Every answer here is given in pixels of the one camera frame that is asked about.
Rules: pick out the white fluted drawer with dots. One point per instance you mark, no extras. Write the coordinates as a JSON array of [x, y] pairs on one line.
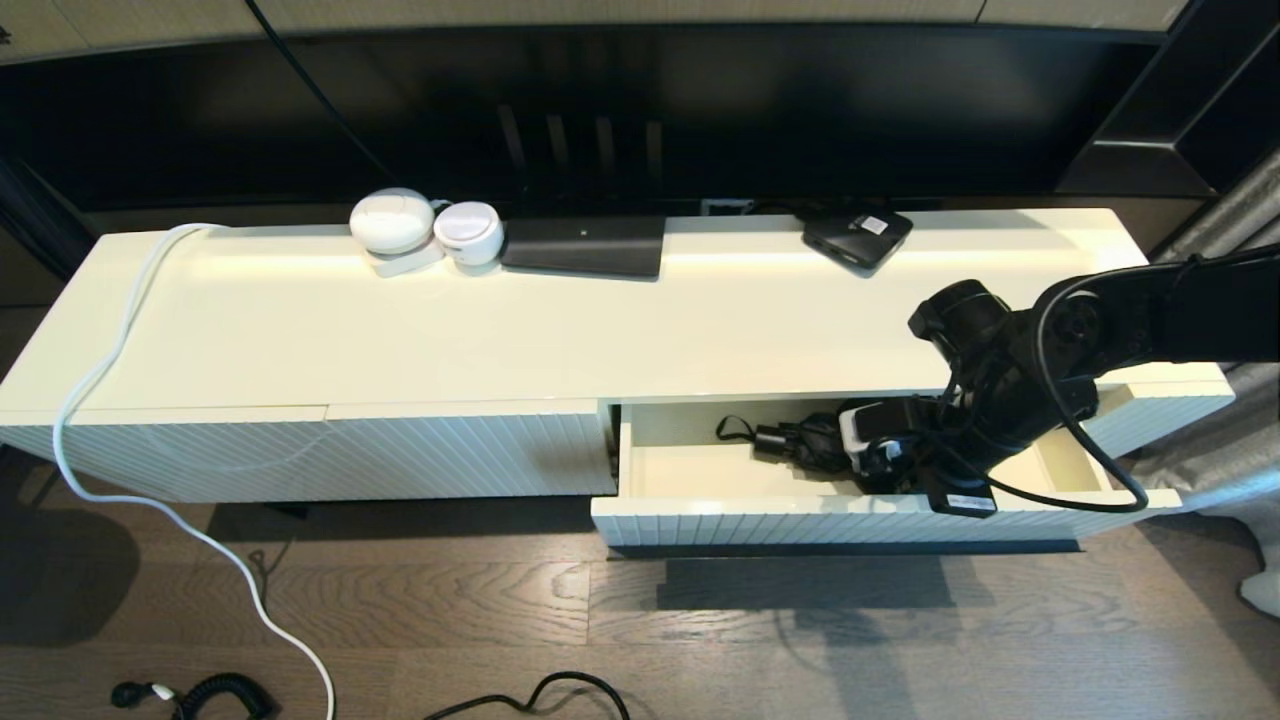
[[700, 510]]

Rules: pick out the black set-top box white label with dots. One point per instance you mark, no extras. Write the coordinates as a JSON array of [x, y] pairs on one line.
[[855, 240]]

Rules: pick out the white flat device base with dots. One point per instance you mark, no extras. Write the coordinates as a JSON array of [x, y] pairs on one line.
[[405, 264]]

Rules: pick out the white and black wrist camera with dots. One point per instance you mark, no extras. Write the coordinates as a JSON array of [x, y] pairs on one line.
[[870, 430]]

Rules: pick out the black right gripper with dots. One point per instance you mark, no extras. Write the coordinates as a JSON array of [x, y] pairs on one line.
[[935, 460]]

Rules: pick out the black wall shelf unit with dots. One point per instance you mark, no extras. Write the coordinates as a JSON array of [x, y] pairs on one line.
[[1200, 100]]

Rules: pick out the small white round device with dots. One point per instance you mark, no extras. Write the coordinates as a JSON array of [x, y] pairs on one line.
[[470, 234]]

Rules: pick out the large white round device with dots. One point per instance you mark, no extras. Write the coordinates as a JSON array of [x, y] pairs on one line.
[[392, 222]]

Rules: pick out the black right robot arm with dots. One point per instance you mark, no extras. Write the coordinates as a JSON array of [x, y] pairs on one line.
[[1150, 320]]

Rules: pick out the black flat router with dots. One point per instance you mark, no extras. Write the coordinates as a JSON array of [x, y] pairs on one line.
[[583, 247]]

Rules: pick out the white long TV cabinet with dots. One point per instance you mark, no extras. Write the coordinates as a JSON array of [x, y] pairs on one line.
[[400, 330]]

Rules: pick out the black umbrella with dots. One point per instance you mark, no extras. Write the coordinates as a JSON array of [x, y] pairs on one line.
[[800, 440]]

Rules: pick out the black television screen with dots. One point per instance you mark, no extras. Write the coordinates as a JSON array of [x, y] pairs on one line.
[[700, 100]]

